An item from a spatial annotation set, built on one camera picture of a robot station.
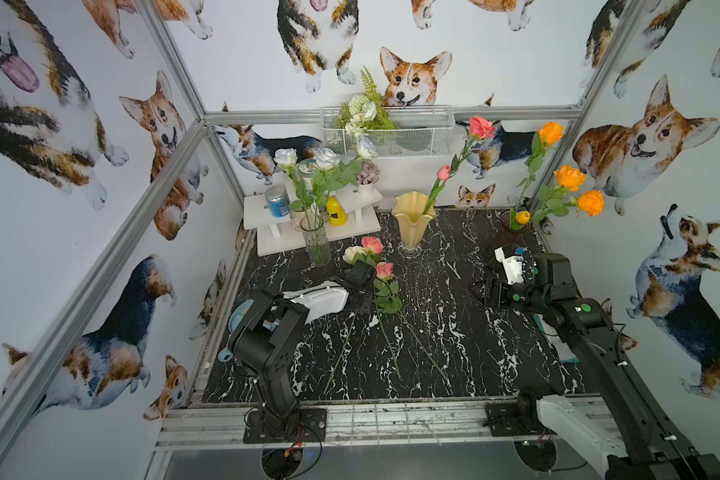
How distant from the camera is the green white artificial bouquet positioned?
31.1 inches

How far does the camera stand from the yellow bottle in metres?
1.07

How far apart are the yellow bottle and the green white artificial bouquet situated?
0.28m

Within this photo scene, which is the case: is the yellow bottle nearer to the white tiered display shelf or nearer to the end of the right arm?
the white tiered display shelf

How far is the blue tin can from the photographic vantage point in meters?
0.96
